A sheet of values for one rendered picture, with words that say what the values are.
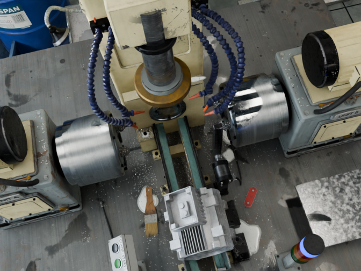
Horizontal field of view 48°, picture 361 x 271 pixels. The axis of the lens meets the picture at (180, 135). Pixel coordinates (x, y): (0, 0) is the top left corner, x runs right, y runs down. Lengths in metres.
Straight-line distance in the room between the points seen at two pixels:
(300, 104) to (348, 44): 0.25
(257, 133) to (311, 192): 0.31
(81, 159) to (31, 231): 0.48
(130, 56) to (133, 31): 0.45
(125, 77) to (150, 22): 0.59
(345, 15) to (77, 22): 1.90
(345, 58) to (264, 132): 0.36
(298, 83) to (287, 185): 0.44
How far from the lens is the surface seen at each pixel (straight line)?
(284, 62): 1.53
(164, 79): 1.21
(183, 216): 1.33
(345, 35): 1.40
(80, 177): 1.46
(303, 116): 1.43
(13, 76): 2.13
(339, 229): 1.59
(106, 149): 1.40
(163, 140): 1.63
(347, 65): 1.38
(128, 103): 1.49
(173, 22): 1.03
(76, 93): 1.96
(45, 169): 1.43
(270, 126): 1.46
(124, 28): 1.01
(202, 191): 1.36
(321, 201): 1.60
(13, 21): 2.90
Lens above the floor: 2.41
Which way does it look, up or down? 65 degrees down
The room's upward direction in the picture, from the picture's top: 9 degrees counter-clockwise
